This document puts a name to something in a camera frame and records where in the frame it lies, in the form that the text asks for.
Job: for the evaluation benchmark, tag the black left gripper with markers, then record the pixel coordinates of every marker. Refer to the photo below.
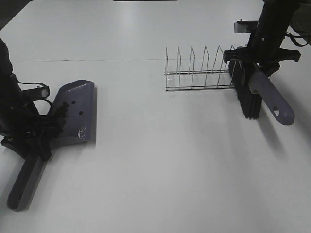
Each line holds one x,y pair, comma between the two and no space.
23,127

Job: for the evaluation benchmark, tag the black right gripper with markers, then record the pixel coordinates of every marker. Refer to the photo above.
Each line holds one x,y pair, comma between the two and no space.
263,52

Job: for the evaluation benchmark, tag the pile of coffee beans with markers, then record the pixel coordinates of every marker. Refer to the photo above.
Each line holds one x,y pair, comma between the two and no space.
68,111

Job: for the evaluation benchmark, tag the purple plastic dustpan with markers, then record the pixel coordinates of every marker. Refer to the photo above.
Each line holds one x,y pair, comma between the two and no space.
75,132

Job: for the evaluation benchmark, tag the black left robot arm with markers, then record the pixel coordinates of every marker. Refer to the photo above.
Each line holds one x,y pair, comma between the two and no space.
7,80

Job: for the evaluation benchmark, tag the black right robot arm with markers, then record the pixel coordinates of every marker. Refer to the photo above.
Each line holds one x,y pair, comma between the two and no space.
276,16

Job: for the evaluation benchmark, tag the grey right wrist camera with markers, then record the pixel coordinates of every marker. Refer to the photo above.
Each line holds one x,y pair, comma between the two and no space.
245,26

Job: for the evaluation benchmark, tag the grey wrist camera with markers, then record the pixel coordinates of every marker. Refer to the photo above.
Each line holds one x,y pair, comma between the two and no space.
38,93
245,26

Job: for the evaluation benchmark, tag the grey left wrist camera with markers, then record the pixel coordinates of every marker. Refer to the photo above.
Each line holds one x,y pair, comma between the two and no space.
38,93

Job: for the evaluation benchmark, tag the chrome wire rack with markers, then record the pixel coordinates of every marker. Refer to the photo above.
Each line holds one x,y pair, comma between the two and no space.
207,72

